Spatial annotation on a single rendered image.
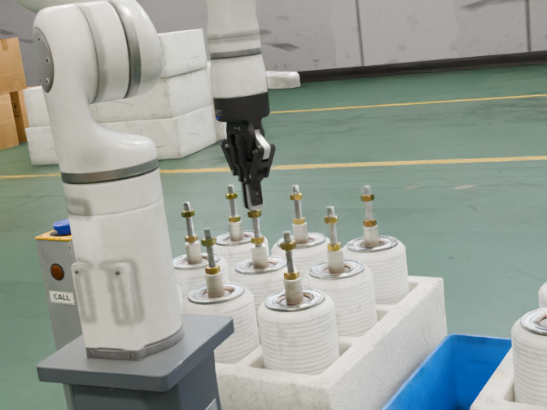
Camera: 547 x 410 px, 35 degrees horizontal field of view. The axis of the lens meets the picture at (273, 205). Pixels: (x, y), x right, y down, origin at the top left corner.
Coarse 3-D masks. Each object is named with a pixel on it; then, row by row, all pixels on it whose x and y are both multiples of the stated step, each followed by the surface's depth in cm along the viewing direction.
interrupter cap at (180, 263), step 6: (204, 252) 131; (180, 258) 130; (186, 258) 130; (204, 258) 129; (216, 258) 128; (174, 264) 127; (180, 264) 126; (186, 264) 127; (192, 264) 126; (198, 264) 125; (204, 264) 125
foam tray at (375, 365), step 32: (416, 288) 126; (384, 320) 116; (416, 320) 120; (256, 352) 110; (352, 352) 106; (384, 352) 111; (416, 352) 121; (224, 384) 105; (256, 384) 103; (288, 384) 100; (320, 384) 99; (352, 384) 103; (384, 384) 111
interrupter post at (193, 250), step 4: (188, 244) 127; (192, 244) 126; (196, 244) 127; (188, 248) 127; (192, 248) 126; (196, 248) 127; (188, 252) 127; (192, 252) 127; (196, 252) 127; (200, 252) 127; (188, 256) 127; (192, 256) 127; (196, 256) 127; (200, 256) 127; (188, 260) 127; (192, 260) 127; (196, 260) 127; (200, 260) 127
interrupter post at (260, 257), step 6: (252, 246) 121; (264, 246) 121; (252, 252) 121; (258, 252) 120; (264, 252) 121; (252, 258) 121; (258, 258) 120; (264, 258) 121; (258, 264) 121; (264, 264) 121
